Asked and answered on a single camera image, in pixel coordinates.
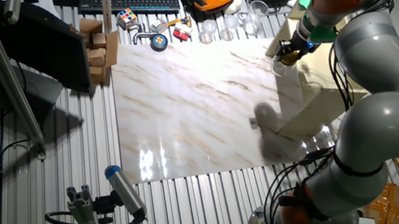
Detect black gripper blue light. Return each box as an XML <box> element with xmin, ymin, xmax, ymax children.
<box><xmin>274</xmin><ymin>31</ymin><xmax>318</xmax><ymax>69</ymax></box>

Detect glass jar gold lid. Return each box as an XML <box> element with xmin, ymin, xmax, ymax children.
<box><xmin>267</xmin><ymin>45</ymin><xmax>302</xmax><ymax>80</ymax></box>

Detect cream wooden shelf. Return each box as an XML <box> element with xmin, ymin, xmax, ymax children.
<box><xmin>251</xmin><ymin>13</ymin><xmax>380</xmax><ymax>152</ymax></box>

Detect white rounded plastic object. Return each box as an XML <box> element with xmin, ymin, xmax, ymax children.
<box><xmin>223</xmin><ymin>0</ymin><xmax>243</xmax><ymax>18</ymax></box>

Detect clear glass mug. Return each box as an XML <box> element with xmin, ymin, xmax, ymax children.
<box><xmin>241</xmin><ymin>0</ymin><xmax>272</xmax><ymax>39</ymax></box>

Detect green plastic piece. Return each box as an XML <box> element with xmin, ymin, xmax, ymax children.
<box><xmin>297</xmin><ymin>0</ymin><xmax>314</xmax><ymax>12</ymax></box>

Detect marble pattern mat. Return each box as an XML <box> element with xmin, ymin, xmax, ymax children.
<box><xmin>91</xmin><ymin>11</ymin><xmax>354</xmax><ymax>218</ymax></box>

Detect black puck blue label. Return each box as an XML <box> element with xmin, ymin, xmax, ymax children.
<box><xmin>148</xmin><ymin>32</ymin><xmax>171</xmax><ymax>54</ymax></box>

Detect clear bag colourful bits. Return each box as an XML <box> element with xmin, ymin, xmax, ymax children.
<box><xmin>149</xmin><ymin>16</ymin><xmax>170</xmax><ymax>36</ymax></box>

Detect metal faucet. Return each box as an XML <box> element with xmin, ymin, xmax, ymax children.
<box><xmin>125</xmin><ymin>20</ymin><xmax>158</xmax><ymax>49</ymax></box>

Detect rubik's cube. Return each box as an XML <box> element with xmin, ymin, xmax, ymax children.
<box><xmin>114</xmin><ymin>6</ymin><xmax>140</xmax><ymax>32</ymax></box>

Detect brown cardboard box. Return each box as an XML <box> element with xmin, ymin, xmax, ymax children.
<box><xmin>69</xmin><ymin>16</ymin><xmax>125</xmax><ymax>88</ymax></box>

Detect orange carton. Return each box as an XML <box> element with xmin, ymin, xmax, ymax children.
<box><xmin>359</xmin><ymin>178</ymin><xmax>399</xmax><ymax>224</ymax></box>

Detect small brown block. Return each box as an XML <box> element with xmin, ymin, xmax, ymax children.
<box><xmin>86</xmin><ymin>63</ymin><xmax>109</xmax><ymax>86</ymax></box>
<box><xmin>88</xmin><ymin>30</ymin><xmax>109</xmax><ymax>52</ymax></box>
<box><xmin>85</xmin><ymin>46</ymin><xmax>109</xmax><ymax>70</ymax></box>

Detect black monitor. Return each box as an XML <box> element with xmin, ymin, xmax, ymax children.
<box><xmin>0</xmin><ymin>0</ymin><xmax>109</xmax><ymax>96</ymax></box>

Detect short aluminium profile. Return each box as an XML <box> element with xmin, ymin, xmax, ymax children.
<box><xmin>59</xmin><ymin>181</ymin><xmax>117</xmax><ymax>224</ymax></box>

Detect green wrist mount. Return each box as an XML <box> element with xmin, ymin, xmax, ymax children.
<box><xmin>297</xmin><ymin>14</ymin><xmax>341</xmax><ymax>47</ymax></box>

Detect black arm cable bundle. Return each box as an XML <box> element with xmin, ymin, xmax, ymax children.
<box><xmin>260</xmin><ymin>0</ymin><xmax>399</xmax><ymax>224</ymax></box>

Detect white pipe valve red handle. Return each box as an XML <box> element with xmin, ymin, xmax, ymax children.
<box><xmin>170</xmin><ymin>21</ymin><xmax>195</xmax><ymax>44</ymax></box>

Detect yellow strap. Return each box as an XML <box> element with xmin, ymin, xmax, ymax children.
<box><xmin>167</xmin><ymin>11</ymin><xmax>195</xmax><ymax>32</ymax></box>

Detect silver camera blue cap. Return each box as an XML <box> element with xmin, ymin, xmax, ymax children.
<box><xmin>97</xmin><ymin>162</ymin><xmax>155</xmax><ymax>221</ymax></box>

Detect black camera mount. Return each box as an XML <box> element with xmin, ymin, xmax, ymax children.
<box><xmin>88</xmin><ymin>187</ymin><xmax>121</xmax><ymax>224</ymax></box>

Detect silver depth camera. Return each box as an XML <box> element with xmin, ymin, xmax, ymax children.
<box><xmin>0</xmin><ymin>0</ymin><xmax>24</xmax><ymax>27</ymax></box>

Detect thin black floor cable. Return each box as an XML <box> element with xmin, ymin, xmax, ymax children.
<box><xmin>0</xmin><ymin>60</ymin><xmax>48</xmax><ymax>224</ymax></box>

